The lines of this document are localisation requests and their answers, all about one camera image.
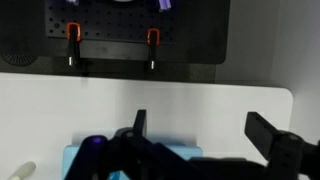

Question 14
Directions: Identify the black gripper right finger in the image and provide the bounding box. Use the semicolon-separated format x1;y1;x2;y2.
244;112;320;180

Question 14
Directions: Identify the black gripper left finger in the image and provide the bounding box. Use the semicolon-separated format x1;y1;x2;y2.
65;110;209;180

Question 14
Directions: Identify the light blue toy sink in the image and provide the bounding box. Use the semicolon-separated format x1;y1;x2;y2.
62;145;203;180

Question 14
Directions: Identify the cream plastic bottle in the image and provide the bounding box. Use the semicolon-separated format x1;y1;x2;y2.
7;161;36;180

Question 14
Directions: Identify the right orange black clamp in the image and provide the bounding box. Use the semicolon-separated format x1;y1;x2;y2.
147;28;160;71

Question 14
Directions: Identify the orange black clamp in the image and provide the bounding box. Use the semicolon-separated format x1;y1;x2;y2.
147;28;160;71
66;22;81;67

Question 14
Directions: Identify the black perforated mounting board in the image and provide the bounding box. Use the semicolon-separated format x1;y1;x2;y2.
44;0;231;64

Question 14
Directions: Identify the left orange black clamp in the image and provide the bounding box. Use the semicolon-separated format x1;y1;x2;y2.
66;22;81;67

